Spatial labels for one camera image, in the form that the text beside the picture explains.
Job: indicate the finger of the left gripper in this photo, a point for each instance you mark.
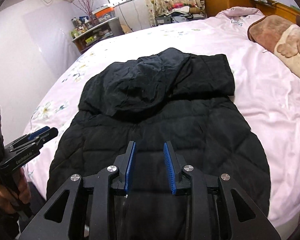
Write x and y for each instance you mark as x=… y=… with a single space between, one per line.
x=42 y=139
x=33 y=133

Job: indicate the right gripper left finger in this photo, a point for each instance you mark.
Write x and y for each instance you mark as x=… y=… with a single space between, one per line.
x=125 y=165

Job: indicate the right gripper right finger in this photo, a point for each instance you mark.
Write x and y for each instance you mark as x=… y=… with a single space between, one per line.
x=176 y=179

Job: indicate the black puffer jacket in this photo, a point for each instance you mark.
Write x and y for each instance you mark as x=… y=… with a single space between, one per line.
x=170 y=96

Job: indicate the clothes pile under window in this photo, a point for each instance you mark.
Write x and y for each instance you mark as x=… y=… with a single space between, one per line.
x=180 y=14

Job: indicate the person's left hand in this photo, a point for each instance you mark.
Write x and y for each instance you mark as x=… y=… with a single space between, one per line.
x=24 y=195

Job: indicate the cluttered wooden shelf unit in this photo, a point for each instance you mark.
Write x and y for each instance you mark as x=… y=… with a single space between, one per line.
x=102 y=31

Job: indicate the pink floral bed sheet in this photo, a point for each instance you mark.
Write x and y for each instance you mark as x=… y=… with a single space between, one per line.
x=267 y=93

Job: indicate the dried flower branches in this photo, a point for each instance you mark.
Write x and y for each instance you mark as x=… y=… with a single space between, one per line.
x=85 y=6

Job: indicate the orange storage box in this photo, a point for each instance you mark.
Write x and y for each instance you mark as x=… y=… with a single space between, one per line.
x=104 y=13

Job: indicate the brown beige plush blanket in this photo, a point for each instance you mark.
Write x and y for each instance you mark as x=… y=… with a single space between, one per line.
x=280 y=37

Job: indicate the wooden headboard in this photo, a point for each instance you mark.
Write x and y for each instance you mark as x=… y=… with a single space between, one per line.
x=271 y=7

